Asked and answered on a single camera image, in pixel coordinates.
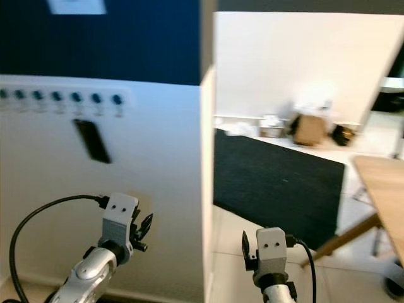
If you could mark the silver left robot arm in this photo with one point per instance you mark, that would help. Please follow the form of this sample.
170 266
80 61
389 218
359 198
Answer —
88 278

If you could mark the blue knob metal hook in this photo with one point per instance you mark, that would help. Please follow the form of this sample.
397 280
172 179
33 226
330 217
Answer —
117 100
76 98
38 96
96 98
19 95
57 96
2 94

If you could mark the black floor mat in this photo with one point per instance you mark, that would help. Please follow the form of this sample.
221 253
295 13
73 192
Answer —
278 183

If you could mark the small white box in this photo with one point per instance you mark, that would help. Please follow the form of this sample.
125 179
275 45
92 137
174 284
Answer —
271 127

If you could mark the brown cardboard box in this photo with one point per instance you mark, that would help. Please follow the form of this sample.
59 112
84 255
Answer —
309 130

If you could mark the wooden table top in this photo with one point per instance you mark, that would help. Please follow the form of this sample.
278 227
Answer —
385 189

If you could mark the black bag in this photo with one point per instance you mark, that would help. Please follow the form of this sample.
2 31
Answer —
344 136

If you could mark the white paper sign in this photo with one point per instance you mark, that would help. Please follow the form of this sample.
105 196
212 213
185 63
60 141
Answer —
76 6

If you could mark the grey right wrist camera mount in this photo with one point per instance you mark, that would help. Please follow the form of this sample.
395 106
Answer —
270 252

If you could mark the black rectangular wall patch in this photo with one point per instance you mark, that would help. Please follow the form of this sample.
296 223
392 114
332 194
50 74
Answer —
92 140

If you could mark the white hook rail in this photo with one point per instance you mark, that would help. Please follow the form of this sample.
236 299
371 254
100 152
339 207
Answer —
66 106

